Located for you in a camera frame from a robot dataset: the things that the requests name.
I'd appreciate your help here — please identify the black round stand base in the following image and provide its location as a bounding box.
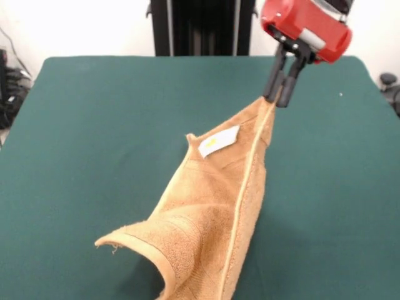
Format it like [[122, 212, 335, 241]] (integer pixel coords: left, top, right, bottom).
[[379, 72, 400, 118]]

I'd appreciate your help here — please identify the black equipment and cable pile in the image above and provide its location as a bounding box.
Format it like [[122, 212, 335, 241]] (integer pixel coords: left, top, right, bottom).
[[0, 48, 34, 131]]

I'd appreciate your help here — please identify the tan terry towel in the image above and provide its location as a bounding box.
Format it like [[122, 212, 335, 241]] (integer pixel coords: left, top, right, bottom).
[[94, 95, 278, 300]]

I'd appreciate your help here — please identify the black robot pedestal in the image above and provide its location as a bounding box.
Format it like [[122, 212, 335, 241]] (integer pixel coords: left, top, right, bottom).
[[145, 0, 262, 57]]

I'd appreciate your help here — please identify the dark green table cloth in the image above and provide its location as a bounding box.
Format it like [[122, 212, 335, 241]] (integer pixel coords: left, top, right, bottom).
[[0, 54, 400, 300]]

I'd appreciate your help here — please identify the thin grey cable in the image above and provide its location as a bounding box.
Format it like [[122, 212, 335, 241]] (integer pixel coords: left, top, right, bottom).
[[0, 26, 32, 76]]

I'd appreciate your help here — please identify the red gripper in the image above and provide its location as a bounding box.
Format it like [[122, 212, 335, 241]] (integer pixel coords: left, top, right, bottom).
[[260, 0, 353, 109]]

